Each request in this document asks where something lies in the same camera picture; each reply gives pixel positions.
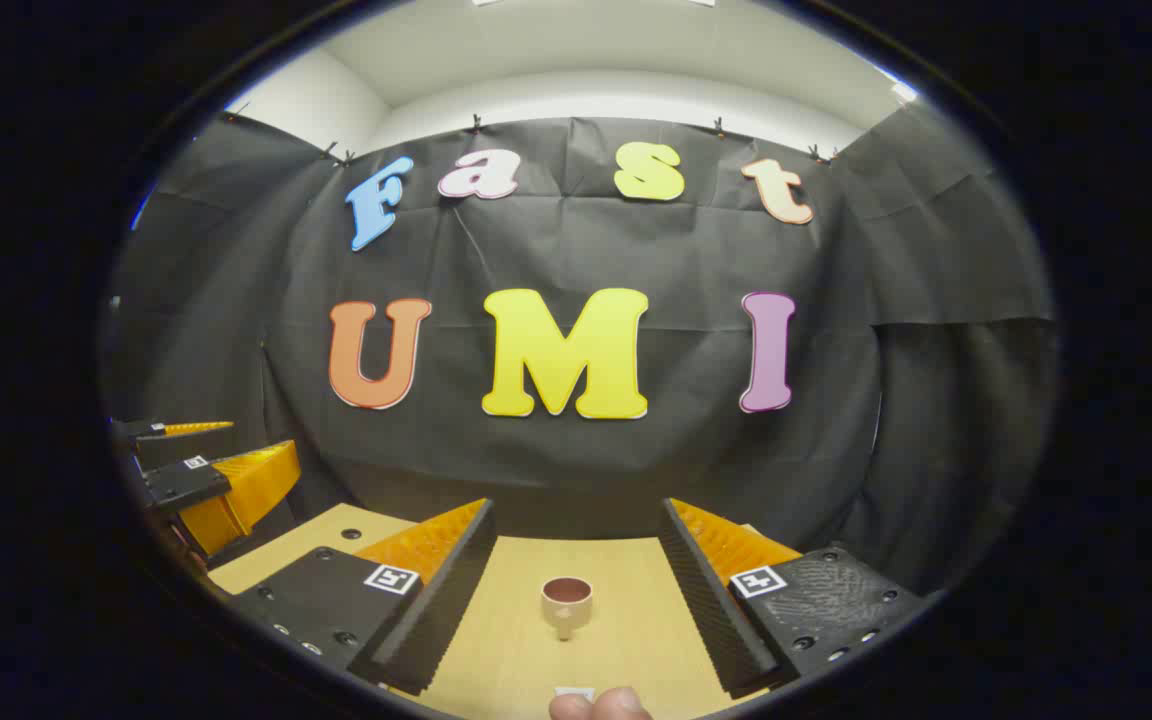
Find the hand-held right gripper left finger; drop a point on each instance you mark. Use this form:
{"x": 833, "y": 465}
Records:
{"x": 446, "y": 600}

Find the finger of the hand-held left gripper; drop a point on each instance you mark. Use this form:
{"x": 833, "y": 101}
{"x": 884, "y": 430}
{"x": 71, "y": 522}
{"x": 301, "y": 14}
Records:
{"x": 136, "y": 430}
{"x": 176, "y": 483}

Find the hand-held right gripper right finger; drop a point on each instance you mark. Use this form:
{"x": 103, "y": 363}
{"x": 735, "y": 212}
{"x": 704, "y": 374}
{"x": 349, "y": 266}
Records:
{"x": 706, "y": 610}

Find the beige cup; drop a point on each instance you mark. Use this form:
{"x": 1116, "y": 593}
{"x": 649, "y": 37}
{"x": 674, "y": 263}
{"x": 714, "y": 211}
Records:
{"x": 566, "y": 605}

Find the wooden desktop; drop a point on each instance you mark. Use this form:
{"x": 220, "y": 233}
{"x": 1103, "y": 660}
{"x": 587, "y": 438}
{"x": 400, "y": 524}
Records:
{"x": 626, "y": 620}

